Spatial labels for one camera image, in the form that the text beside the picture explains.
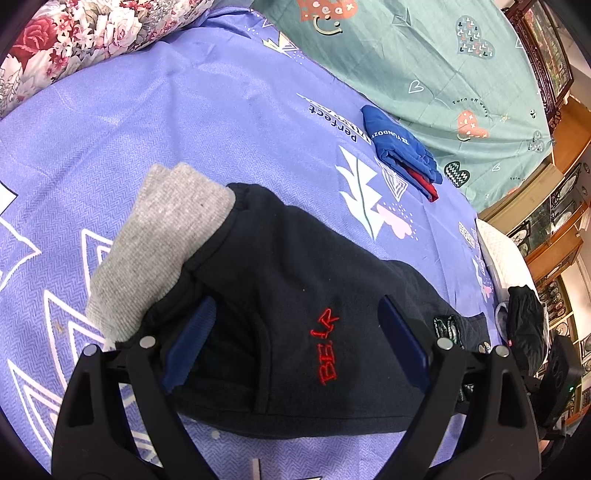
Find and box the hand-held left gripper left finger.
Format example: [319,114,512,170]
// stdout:
[52,295,218,480]

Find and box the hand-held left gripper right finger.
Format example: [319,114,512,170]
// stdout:
[376,295,542,480]

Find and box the black and grey sweatshirt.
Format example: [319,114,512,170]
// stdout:
[87,161,491,440]

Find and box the black garment with red tag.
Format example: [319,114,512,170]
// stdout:
[505,285,551,376]

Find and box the white quilted pillow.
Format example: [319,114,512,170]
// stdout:
[475,219,539,298]

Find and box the folded red garment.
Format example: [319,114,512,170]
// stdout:
[405,165,439,203]

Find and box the wooden display cabinet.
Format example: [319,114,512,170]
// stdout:
[480,0,591,416]

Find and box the folded blue garment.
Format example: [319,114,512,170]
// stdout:
[360,104,444,185]

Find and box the purple printed bed sheet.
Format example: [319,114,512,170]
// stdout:
[0,6,509,480]

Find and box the teal heart-print sheet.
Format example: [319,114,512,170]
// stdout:
[252,0,556,216]

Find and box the floral pillow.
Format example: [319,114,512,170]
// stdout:
[0,0,217,121]

